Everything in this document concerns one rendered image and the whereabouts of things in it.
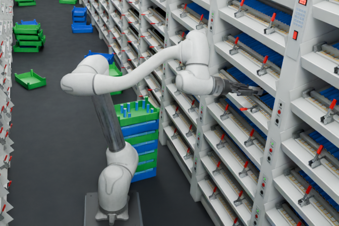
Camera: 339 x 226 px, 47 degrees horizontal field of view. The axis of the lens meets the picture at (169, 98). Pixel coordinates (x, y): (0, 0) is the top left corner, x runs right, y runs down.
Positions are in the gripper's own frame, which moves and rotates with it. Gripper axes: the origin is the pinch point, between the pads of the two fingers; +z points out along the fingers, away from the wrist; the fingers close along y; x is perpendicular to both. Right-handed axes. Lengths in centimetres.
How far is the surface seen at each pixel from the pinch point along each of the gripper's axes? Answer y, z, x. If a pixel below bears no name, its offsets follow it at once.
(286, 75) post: 27.2, -9.9, 18.5
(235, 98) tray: -7.9, -3.5, -8.5
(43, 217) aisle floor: -50, -79, -120
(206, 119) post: -37, 3, -37
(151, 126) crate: -70, -16, -62
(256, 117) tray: 12.0, -3.5, -8.5
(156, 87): -141, 11, -62
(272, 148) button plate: 28.3, -3.1, -14.6
